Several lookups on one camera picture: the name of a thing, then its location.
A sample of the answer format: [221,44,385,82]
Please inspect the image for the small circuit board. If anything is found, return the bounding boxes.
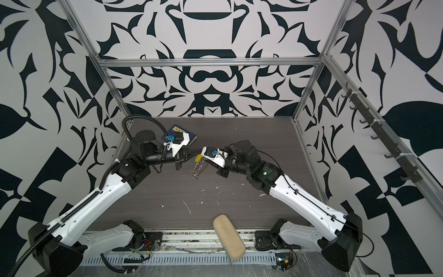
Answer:
[275,251,298,271]

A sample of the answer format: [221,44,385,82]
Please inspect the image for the blue book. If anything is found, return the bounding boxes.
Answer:
[164,124,197,146]

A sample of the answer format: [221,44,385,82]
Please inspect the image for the beige glasses case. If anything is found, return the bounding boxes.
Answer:
[213,214,246,262]

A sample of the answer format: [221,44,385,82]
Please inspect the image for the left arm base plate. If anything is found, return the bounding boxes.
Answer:
[113,232,163,252]

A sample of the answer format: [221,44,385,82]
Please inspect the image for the grey wall hook rack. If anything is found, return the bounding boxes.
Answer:
[343,83,423,183]

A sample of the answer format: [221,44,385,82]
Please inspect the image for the metal ring with keyrings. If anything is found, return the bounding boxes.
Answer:
[192,160,210,180]

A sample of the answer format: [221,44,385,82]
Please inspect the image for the black corrugated cable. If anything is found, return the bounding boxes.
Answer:
[6,114,170,277]

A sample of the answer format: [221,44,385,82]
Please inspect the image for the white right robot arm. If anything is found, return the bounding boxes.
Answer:
[196,140,363,272]

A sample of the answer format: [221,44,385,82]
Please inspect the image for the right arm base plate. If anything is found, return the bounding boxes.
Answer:
[254,230,287,252]

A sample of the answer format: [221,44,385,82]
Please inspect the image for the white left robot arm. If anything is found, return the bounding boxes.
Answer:
[28,130,199,277]

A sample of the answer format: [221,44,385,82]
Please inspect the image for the yellow key tag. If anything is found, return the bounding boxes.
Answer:
[195,154,203,163]

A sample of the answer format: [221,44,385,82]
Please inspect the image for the white slotted cable duct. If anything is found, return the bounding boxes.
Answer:
[79,252,278,267]

